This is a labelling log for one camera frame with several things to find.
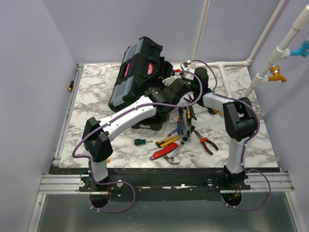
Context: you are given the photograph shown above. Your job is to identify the black plastic toolbox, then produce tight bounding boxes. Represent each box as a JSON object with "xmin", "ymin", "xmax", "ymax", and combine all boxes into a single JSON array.
[{"xmin": 108, "ymin": 36, "xmax": 173, "ymax": 113}]

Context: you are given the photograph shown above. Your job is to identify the steel claw hammer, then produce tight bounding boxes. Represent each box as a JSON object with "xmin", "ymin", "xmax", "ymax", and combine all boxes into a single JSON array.
[{"xmin": 164, "ymin": 142, "xmax": 185, "ymax": 165}]

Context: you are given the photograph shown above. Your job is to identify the green stubby screwdriver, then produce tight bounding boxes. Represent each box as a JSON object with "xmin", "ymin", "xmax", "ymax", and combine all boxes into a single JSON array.
[{"xmin": 134, "ymin": 139, "xmax": 153, "ymax": 146}]

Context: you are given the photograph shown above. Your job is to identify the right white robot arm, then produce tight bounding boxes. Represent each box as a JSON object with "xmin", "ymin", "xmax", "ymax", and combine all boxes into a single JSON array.
[{"xmin": 192, "ymin": 67, "xmax": 259, "ymax": 189}]

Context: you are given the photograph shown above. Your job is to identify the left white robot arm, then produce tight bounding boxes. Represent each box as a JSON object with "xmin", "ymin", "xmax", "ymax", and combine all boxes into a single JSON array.
[{"xmin": 83, "ymin": 78, "xmax": 190, "ymax": 191}]

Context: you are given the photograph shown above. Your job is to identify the ratchet wrench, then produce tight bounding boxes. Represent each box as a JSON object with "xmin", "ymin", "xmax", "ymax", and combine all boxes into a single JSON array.
[{"xmin": 182, "ymin": 126, "xmax": 195, "ymax": 143}]

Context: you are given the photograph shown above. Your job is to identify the yellow utility knife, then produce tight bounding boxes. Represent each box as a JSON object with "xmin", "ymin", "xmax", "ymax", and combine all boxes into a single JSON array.
[{"xmin": 155, "ymin": 135, "xmax": 180, "ymax": 147}]

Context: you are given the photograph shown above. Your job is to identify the orange black pliers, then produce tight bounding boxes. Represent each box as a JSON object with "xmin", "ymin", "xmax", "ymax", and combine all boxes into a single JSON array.
[{"xmin": 194, "ymin": 130, "xmax": 219, "ymax": 155}]

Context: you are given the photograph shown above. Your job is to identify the orange pipe tap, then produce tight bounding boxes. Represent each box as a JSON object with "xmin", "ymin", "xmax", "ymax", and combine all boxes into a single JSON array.
[{"xmin": 268, "ymin": 65, "xmax": 287, "ymax": 83}]

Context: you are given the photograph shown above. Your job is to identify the yellow black knob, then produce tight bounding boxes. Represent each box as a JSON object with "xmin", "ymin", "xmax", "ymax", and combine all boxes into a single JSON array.
[{"xmin": 67, "ymin": 81, "xmax": 74, "ymax": 91}]

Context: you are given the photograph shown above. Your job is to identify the blue pipe fitting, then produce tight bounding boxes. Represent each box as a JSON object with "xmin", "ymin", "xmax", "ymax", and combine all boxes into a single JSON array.
[{"xmin": 290, "ymin": 38, "xmax": 309, "ymax": 58}]

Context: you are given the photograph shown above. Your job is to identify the black yellow wire stripper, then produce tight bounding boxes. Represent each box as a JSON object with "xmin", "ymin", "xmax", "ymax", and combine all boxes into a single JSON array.
[{"xmin": 183, "ymin": 94, "xmax": 194, "ymax": 104}]

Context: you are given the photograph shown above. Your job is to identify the blue clear-handled screwdriver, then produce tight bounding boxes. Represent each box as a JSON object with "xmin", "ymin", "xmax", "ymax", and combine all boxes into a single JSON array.
[{"xmin": 168, "ymin": 108, "xmax": 183, "ymax": 137}]

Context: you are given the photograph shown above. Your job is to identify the white pvc pipe frame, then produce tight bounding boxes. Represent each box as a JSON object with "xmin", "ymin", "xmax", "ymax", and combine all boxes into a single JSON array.
[{"xmin": 188, "ymin": 0, "xmax": 309, "ymax": 97}]

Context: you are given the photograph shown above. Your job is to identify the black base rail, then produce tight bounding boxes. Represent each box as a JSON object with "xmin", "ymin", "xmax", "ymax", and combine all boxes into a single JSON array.
[{"xmin": 49, "ymin": 167, "xmax": 281, "ymax": 202}]

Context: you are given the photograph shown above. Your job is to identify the aluminium frame rail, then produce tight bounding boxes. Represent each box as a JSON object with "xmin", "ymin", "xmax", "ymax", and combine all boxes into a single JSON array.
[{"xmin": 38, "ymin": 173, "xmax": 295, "ymax": 195}]

